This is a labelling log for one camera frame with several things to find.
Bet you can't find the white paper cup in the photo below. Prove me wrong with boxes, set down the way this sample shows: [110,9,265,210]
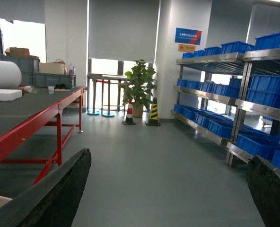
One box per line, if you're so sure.
[48,86,54,94]

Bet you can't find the stainless steel flow rack shelf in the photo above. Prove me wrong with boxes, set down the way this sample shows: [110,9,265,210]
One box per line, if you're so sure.
[171,48,280,166]

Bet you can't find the grey plastic crate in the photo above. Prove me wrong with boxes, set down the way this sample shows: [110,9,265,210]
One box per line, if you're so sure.
[32,72,76,89]

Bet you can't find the white bubble wrap roll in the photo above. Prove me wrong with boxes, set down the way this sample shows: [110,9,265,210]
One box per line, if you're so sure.
[0,61,22,89]

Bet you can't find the red conveyor table frame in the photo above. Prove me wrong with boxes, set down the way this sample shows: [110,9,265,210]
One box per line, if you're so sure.
[0,86,87,183]

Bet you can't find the red white traffic cone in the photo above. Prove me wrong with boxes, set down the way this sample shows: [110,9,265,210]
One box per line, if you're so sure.
[122,100,136,125]

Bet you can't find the blue wall sign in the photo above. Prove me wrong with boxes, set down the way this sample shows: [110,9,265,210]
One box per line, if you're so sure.
[175,27,202,45]

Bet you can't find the steel turnstile barrier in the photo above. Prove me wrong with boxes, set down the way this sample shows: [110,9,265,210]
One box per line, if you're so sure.
[87,72,129,118]

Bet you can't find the yellow black traffic cone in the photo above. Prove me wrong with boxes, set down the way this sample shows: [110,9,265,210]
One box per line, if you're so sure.
[145,97,161,126]

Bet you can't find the green potted plant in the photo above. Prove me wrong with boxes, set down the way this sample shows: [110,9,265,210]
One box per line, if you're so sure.
[119,59,157,118]

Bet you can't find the orange wall sign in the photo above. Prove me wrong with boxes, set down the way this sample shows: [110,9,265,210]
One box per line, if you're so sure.
[178,44,196,52]

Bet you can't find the white foam block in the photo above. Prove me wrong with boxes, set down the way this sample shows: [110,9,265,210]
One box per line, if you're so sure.
[0,89,22,101]

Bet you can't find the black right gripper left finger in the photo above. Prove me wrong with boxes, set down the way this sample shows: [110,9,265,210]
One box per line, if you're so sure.
[0,148,92,227]

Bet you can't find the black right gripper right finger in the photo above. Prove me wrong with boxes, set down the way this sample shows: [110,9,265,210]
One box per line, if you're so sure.
[246,156,280,227]

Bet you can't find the grey roller window blind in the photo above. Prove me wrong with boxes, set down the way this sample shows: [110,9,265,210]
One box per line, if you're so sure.
[88,0,159,62]

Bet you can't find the brown cardboard box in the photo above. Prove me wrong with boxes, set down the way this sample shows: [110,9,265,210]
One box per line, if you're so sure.
[5,47,39,59]

